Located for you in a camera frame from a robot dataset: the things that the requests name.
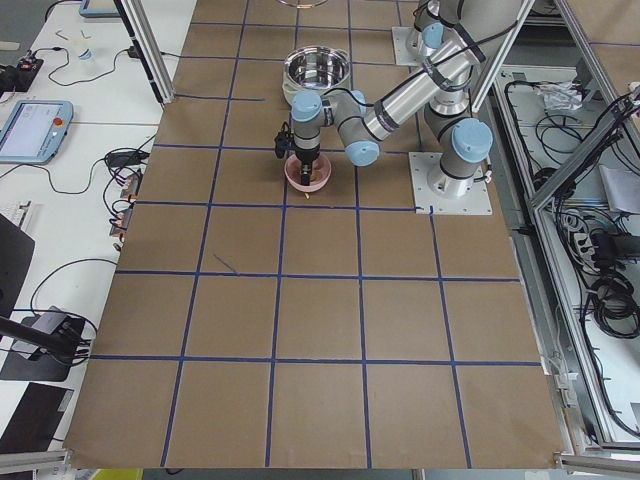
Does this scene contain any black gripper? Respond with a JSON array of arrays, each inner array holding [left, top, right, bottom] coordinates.
[[295, 147, 319, 186]]

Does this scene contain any glass pot lid with knob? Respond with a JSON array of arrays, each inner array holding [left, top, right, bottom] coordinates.
[[277, 0, 327, 10]]

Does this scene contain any pale green electric pot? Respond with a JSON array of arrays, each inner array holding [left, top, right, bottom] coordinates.
[[282, 45, 351, 105]]

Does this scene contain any pink bowl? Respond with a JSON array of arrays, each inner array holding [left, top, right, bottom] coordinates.
[[284, 153, 332, 193]]

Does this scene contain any black power adapter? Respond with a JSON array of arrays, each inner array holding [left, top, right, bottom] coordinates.
[[104, 149, 149, 169]]

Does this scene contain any blue teach pendant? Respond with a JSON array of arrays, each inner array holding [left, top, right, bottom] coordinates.
[[79, 0, 119, 18], [1, 100, 74, 165]]

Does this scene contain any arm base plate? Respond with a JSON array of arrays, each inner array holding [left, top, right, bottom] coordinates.
[[409, 152, 493, 216], [391, 26, 429, 66]]

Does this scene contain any aluminium frame post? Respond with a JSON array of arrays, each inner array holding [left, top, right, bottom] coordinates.
[[114, 0, 175, 105]]

